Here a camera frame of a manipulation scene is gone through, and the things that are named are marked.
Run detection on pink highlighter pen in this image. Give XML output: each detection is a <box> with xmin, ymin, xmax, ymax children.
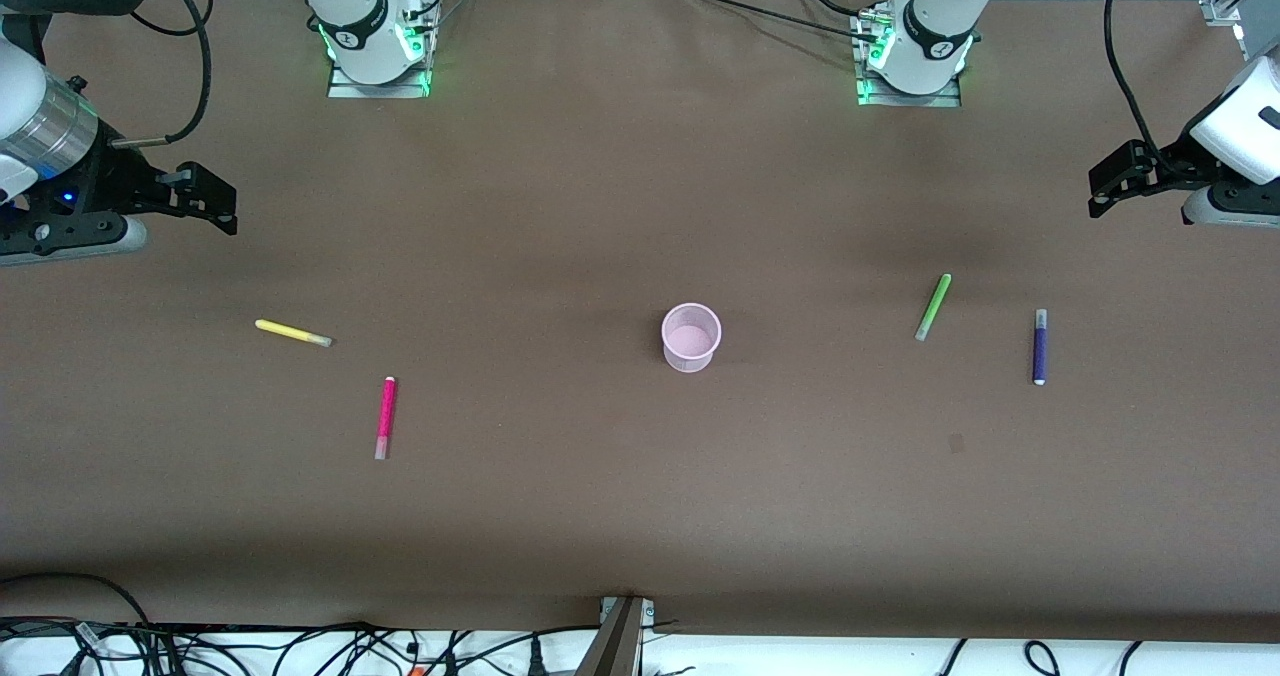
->
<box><xmin>374</xmin><ymin>376</ymin><xmax>398</xmax><ymax>461</ymax></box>

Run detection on pink mesh pen holder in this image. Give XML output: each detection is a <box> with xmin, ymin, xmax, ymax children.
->
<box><xmin>661</xmin><ymin>302</ymin><xmax>723</xmax><ymax>374</ymax></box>

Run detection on yellow highlighter pen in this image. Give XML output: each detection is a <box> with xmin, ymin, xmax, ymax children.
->
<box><xmin>254</xmin><ymin>318</ymin><xmax>334</xmax><ymax>349</ymax></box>

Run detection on green highlighter pen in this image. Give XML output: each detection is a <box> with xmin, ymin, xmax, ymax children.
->
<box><xmin>914</xmin><ymin>273</ymin><xmax>953</xmax><ymax>343</ymax></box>

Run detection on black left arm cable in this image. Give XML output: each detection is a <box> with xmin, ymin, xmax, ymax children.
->
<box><xmin>1103</xmin><ymin>0</ymin><xmax>1179</xmax><ymax>172</ymax></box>

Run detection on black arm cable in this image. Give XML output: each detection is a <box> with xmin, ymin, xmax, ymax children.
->
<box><xmin>108</xmin><ymin>0</ymin><xmax>217</xmax><ymax>150</ymax></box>
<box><xmin>1103</xmin><ymin>0</ymin><xmax>1179</xmax><ymax>172</ymax></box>

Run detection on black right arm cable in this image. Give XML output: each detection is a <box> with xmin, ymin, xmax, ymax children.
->
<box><xmin>108</xmin><ymin>0</ymin><xmax>217</xmax><ymax>150</ymax></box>

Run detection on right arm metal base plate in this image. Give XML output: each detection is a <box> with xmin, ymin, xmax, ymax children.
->
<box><xmin>327</xmin><ymin>0</ymin><xmax>441</xmax><ymax>100</ymax></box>

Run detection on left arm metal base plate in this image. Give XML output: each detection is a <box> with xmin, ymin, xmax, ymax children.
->
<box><xmin>850</xmin><ymin>8</ymin><xmax>965</xmax><ymax>109</ymax></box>

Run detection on black cable across table edge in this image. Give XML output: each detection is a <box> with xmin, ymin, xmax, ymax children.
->
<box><xmin>682</xmin><ymin>0</ymin><xmax>883</xmax><ymax>45</ymax></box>

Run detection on black looping floor cable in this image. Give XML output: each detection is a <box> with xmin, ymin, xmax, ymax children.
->
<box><xmin>0</xmin><ymin>572</ymin><xmax>156</xmax><ymax>647</ymax></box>

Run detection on black tangled floor cables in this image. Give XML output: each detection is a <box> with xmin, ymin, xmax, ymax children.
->
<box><xmin>0</xmin><ymin>616</ymin><xmax>601</xmax><ymax>676</ymax></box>

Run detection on aluminium profile post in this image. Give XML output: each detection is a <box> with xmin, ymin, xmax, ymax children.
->
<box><xmin>577</xmin><ymin>596</ymin><xmax>657</xmax><ymax>676</ymax></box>

